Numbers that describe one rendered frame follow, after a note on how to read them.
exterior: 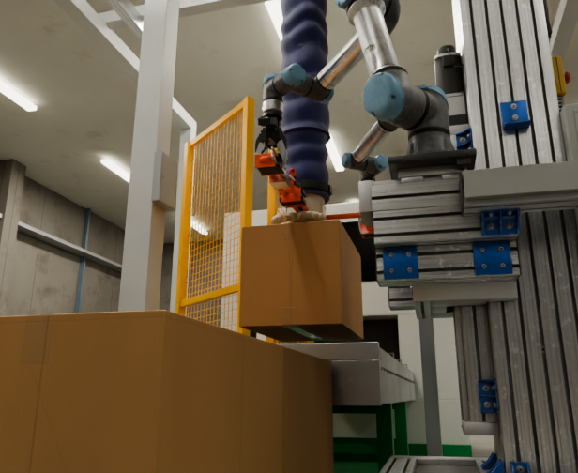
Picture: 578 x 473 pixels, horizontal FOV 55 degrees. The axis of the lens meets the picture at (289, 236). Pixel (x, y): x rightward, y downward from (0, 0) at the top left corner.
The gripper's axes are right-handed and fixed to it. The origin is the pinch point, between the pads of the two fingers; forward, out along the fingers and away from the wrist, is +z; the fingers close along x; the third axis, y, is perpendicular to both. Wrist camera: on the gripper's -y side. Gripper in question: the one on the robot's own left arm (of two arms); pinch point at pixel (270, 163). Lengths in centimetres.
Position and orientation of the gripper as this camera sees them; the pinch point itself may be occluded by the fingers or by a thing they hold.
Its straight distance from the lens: 196.6
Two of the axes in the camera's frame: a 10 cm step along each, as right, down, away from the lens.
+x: -9.7, 0.7, 2.3
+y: 2.4, 2.7, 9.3
